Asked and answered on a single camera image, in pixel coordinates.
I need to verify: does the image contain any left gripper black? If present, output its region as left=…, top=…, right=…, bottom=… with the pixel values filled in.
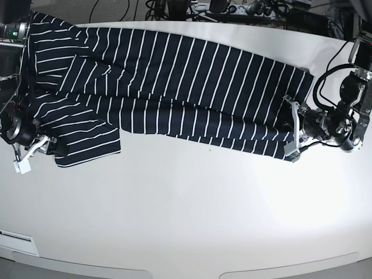
left=301, top=109, right=353, bottom=145

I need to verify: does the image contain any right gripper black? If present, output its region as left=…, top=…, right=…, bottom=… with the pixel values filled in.
left=1, top=112, right=37, bottom=147

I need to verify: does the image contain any navy white striped T-shirt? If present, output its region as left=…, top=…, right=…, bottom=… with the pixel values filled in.
left=23, top=12, right=314, bottom=167

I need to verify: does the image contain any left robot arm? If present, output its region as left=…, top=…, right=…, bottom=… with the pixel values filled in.
left=300, top=1, right=371, bottom=152

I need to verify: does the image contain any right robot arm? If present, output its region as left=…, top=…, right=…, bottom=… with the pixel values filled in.
left=1, top=1, right=37, bottom=153

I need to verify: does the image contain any black box behind table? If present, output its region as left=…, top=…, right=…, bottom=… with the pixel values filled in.
left=286, top=8, right=328, bottom=35

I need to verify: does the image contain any white label on table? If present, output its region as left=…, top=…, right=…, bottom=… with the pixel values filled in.
left=0, top=230, right=39, bottom=257

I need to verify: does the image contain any white power strip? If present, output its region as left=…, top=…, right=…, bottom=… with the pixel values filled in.
left=226, top=2, right=275, bottom=17

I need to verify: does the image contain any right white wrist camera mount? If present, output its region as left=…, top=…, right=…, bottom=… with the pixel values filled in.
left=13, top=135, right=57, bottom=174

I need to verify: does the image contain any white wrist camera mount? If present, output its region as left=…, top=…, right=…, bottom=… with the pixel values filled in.
left=283, top=95, right=310, bottom=163
left=13, top=135, right=57, bottom=174

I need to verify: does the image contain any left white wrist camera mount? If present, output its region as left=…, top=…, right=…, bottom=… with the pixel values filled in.
left=283, top=95, right=310, bottom=163

